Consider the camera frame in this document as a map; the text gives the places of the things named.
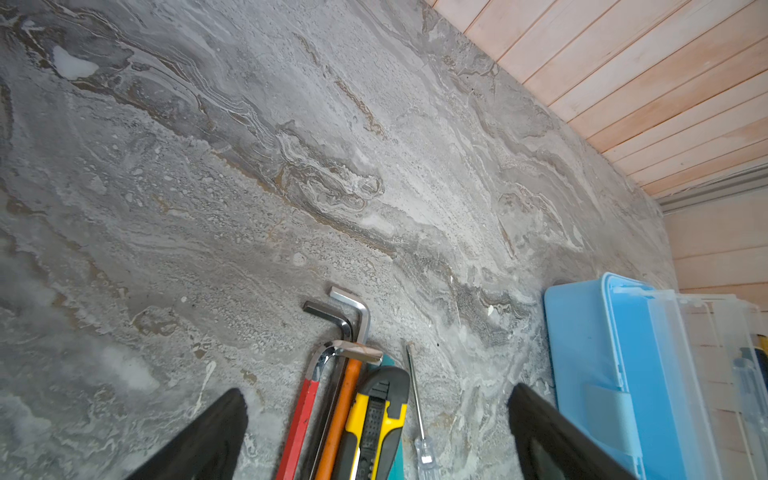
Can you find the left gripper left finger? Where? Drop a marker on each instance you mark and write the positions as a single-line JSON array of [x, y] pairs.
[[208, 448]]

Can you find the black hex key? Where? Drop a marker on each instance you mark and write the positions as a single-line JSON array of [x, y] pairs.
[[330, 398]]

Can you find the yellow black utility knife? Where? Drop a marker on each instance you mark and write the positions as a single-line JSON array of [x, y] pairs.
[[374, 426]]

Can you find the silver hex key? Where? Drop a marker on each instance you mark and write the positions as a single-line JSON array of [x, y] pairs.
[[363, 313]]

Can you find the clear handled small screwdriver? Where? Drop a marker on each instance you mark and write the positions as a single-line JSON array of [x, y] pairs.
[[427, 465]]

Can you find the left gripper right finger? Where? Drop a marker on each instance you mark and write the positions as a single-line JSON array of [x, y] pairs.
[[550, 447]]

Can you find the light blue plastic tool box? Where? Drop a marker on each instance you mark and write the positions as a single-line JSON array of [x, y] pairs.
[[670, 385]]

